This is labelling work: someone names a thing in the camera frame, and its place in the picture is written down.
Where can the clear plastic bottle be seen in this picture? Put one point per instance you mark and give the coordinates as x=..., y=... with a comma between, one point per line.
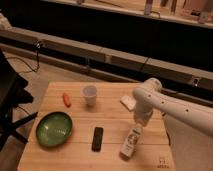
x=129, y=145

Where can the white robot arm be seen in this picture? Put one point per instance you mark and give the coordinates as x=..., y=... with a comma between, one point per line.
x=148, y=96

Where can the translucent plastic cup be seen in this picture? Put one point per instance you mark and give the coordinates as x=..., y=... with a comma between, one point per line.
x=90, y=95

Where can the white rectangular block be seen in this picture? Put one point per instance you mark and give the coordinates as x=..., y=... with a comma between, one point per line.
x=128, y=102

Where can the orange carrot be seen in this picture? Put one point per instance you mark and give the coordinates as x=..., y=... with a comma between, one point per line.
x=66, y=100

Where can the black remote control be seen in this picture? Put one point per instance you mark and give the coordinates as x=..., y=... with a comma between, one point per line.
x=97, y=139

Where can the green bowl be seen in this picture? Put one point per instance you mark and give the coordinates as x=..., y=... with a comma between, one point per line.
x=54, y=129

